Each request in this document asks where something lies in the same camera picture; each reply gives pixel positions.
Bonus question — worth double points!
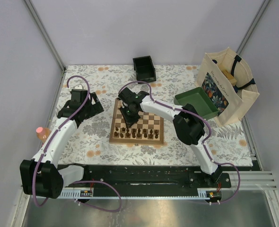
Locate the cream canvas tote bag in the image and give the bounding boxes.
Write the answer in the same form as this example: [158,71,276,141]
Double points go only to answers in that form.
[195,48,260,127]

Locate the black plastic bin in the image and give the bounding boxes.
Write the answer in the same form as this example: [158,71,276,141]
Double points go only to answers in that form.
[133,56,156,83]

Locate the pink capped bottle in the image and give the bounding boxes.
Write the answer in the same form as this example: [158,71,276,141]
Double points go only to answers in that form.
[36,127,51,144]

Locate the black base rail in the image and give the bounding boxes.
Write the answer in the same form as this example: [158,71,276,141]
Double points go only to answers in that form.
[63,165,232,190]

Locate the wooden box in bag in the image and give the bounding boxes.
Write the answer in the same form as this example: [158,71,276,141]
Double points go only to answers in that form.
[221,69,237,86]

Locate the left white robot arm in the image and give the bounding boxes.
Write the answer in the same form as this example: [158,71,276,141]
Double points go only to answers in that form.
[19,89,104,199]

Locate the white slotted cable duct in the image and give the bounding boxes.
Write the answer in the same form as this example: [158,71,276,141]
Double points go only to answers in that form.
[59,184,209,200]

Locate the green metal tray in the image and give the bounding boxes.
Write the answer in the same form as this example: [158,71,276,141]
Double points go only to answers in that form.
[174,87,218,120]

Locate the floral table mat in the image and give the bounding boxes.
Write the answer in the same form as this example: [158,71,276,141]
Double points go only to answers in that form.
[39,64,253,166]

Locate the wooden chess board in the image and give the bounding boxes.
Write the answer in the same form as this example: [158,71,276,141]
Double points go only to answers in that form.
[109,99,164,146]

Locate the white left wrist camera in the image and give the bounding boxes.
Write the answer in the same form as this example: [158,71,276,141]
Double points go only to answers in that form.
[73,84,84,90]

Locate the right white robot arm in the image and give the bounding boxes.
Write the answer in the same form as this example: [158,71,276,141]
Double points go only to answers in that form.
[118,87,222,187]

